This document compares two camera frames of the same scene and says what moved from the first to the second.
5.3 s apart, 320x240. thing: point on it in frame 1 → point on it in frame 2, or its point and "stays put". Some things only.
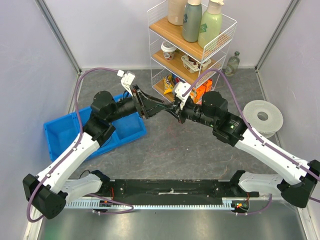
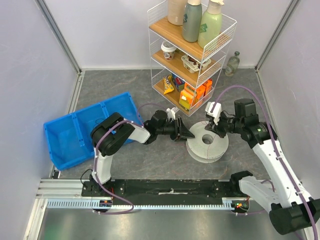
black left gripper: (145, 102) → (181, 132)
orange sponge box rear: (208, 85) stays put
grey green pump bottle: (192, 20) stays put
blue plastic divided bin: (61, 132) stays put
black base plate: (189, 190) stays put
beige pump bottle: (175, 12) stays put
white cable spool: (263, 117) → (207, 146)
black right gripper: (182, 113) → (217, 126)
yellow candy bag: (167, 85) stays put
